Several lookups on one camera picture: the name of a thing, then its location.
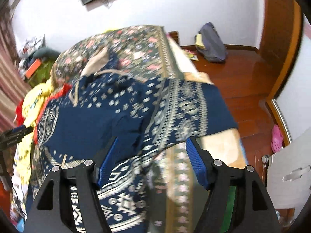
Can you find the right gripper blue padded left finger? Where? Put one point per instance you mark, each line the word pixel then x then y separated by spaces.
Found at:
pixel 104 162

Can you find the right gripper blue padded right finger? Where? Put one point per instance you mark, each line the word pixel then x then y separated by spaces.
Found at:
pixel 201 162

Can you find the navy patterned knit sweater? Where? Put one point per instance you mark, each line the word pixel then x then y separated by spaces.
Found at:
pixel 146 117

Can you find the yellow cartoon garment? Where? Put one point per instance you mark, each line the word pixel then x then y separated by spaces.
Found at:
pixel 22 170

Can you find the striped pink curtain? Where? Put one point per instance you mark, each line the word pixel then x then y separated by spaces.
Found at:
pixel 13 88

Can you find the red garment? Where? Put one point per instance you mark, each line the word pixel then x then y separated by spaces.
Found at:
pixel 48 101

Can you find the orange box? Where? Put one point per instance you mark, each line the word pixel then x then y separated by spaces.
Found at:
pixel 32 69

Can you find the pink croc shoe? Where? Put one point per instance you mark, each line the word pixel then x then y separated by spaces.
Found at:
pixel 277 139

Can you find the white storage box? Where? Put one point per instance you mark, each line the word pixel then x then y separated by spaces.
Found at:
pixel 288 179

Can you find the grey pillow on pile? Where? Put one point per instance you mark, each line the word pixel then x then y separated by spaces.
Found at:
pixel 46 52

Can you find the dark blue bag on floor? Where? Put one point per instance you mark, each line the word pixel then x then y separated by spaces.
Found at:
pixel 209 44

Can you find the wooden wardrobe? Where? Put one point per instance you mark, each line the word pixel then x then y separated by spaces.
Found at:
pixel 281 38

